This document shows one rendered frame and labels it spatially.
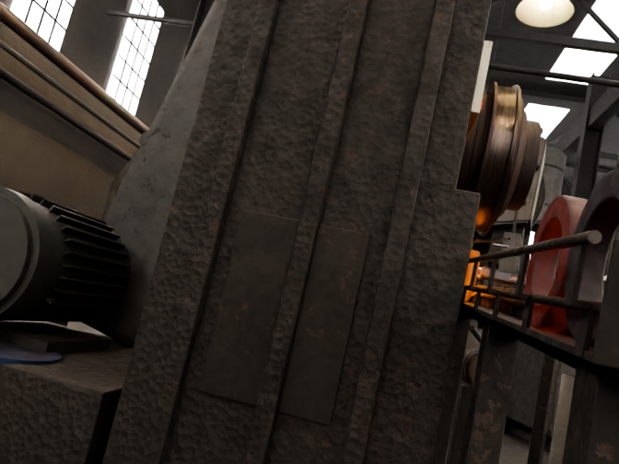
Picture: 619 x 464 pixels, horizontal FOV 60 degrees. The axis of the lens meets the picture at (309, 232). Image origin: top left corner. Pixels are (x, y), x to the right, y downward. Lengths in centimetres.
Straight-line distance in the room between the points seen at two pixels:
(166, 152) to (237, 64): 89
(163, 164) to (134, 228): 28
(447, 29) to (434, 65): 9
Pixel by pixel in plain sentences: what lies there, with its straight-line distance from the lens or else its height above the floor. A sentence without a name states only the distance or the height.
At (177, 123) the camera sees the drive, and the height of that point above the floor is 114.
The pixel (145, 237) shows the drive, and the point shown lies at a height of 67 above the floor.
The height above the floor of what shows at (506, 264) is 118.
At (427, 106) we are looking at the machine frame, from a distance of 126.
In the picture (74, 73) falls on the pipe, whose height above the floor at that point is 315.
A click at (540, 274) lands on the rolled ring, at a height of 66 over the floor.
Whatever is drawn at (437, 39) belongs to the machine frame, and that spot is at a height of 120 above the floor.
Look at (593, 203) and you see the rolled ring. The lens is 67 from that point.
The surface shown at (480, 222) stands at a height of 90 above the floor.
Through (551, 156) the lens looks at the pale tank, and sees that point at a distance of 1098.
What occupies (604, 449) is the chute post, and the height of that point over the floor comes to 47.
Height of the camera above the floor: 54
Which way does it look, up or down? 8 degrees up
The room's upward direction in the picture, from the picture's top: 13 degrees clockwise
